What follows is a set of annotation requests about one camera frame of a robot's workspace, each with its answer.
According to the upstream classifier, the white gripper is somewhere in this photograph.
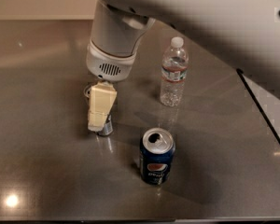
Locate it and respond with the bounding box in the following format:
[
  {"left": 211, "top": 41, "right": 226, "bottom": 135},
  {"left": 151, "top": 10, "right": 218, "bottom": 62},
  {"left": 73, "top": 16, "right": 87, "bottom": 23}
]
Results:
[{"left": 86, "top": 41, "right": 135, "bottom": 132}]

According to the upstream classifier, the silver redbull can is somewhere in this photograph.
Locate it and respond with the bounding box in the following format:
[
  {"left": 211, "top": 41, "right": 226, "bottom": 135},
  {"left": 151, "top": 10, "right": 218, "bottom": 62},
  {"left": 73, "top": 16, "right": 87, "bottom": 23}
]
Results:
[{"left": 83, "top": 82, "right": 119, "bottom": 137}]

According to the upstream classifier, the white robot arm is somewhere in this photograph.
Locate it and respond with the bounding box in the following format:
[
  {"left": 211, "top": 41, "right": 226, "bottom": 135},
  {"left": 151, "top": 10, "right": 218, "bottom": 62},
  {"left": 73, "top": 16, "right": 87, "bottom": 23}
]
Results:
[{"left": 87, "top": 0, "right": 280, "bottom": 98}]

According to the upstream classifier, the blue pepsi can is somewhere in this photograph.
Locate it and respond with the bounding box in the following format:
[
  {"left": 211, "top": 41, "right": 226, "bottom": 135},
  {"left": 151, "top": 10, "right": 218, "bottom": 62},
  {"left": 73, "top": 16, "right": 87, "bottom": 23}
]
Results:
[{"left": 140, "top": 128, "right": 175, "bottom": 185}]

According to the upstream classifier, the clear plastic water bottle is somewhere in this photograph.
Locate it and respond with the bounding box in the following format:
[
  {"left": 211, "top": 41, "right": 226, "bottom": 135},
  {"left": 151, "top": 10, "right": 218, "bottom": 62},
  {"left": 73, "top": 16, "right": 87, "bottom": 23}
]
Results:
[{"left": 160, "top": 36, "right": 189, "bottom": 107}]

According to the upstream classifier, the grey side table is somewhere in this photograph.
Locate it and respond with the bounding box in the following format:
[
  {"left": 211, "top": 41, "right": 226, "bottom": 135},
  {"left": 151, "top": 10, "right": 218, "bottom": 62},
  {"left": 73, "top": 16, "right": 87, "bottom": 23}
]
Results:
[{"left": 236, "top": 69, "right": 280, "bottom": 146}]

